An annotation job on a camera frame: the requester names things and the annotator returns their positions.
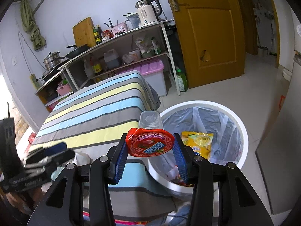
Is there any red lid jelly cup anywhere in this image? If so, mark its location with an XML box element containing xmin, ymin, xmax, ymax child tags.
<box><xmin>125</xmin><ymin>111</ymin><xmax>176</xmax><ymax>158</ymax></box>

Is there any white trash bin with liner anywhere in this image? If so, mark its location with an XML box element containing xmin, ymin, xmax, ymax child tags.
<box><xmin>146</xmin><ymin>101</ymin><xmax>249</xmax><ymax>198</ymax></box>

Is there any person's left hand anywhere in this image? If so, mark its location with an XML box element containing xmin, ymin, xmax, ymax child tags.
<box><xmin>6</xmin><ymin>187</ymin><xmax>44</xmax><ymax>215</ymax></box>

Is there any yellow lemon snack bag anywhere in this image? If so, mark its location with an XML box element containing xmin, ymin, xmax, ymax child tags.
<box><xmin>181</xmin><ymin>131</ymin><xmax>214</xmax><ymax>160</ymax></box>

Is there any striped tablecloth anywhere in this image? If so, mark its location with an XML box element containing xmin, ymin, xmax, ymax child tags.
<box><xmin>31</xmin><ymin>70</ymin><xmax>176</xmax><ymax>225</ymax></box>

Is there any pink plastic basket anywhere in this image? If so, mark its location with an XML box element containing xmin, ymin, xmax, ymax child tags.
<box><xmin>57</xmin><ymin>83</ymin><xmax>72</xmax><ymax>96</ymax></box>

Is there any green plastic bottle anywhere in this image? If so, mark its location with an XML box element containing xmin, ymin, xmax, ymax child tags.
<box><xmin>176</xmin><ymin>69</ymin><xmax>188</xmax><ymax>92</ymax></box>

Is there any pink lid storage box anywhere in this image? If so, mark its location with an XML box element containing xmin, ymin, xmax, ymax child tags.
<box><xmin>116</xmin><ymin>59</ymin><xmax>167</xmax><ymax>97</ymax></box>

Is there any stainless steel pot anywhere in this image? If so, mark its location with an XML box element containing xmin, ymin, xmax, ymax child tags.
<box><xmin>43</xmin><ymin>52</ymin><xmax>65</xmax><ymax>71</ymax></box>

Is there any black frying pan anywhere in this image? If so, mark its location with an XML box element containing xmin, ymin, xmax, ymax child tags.
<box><xmin>65</xmin><ymin>44</ymin><xmax>90</xmax><ymax>59</ymax></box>

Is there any grey plastic jug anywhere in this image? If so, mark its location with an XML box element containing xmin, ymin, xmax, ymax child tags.
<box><xmin>104</xmin><ymin>49</ymin><xmax>121</xmax><ymax>69</ymax></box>

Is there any wooden cutting board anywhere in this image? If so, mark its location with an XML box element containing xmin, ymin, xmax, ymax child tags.
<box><xmin>72</xmin><ymin>17</ymin><xmax>97</xmax><ymax>47</ymax></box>

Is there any dark sauce bottle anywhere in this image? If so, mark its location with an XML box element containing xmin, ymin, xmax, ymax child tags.
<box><xmin>93</xmin><ymin>27</ymin><xmax>102</xmax><ymax>44</ymax></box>

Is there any green hanging cloth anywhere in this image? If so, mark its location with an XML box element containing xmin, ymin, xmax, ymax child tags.
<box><xmin>20</xmin><ymin>0</ymin><xmax>46</xmax><ymax>50</ymax></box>

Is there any white metal shelf rack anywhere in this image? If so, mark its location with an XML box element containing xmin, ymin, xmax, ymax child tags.
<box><xmin>36</xmin><ymin>21</ymin><xmax>176</xmax><ymax>111</ymax></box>

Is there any pink utensil box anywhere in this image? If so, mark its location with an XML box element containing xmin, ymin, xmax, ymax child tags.
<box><xmin>111</xmin><ymin>22</ymin><xmax>128</xmax><ymax>37</ymax></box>

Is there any yellow wooden door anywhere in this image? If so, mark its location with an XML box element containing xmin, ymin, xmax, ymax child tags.
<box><xmin>169</xmin><ymin>0</ymin><xmax>245</xmax><ymax>88</ymax></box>

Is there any clear plastic container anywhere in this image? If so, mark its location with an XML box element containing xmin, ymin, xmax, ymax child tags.
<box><xmin>125</xmin><ymin>12</ymin><xmax>141</xmax><ymax>29</ymax></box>

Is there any white electric kettle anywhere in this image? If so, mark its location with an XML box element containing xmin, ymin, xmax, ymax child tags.
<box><xmin>135</xmin><ymin>0</ymin><xmax>162</xmax><ymax>26</ymax></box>

